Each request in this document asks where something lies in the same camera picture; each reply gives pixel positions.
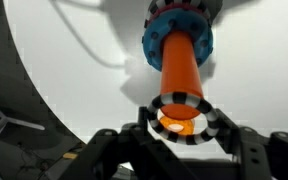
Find orange stacking peg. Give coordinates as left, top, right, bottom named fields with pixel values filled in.
left=159, top=29, right=205, bottom=121

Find small black and white ring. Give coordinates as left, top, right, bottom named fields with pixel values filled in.
left=146, top=91, right=220, bottom=146

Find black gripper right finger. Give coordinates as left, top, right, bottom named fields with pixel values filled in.
left=213, top=107, right=243, bottom=158

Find orange ring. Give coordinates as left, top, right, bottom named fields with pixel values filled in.
left=158, top=114, right=196, bottom=136

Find blue dotted ring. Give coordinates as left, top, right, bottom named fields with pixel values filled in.
left=141, top=7, right=214, bottom=72

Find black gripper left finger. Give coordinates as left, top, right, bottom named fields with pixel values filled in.
left=137, top=106, right=153, bottom=137

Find grey stand legs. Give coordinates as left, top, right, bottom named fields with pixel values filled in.
left=0, top=95, right=46, bottom=144

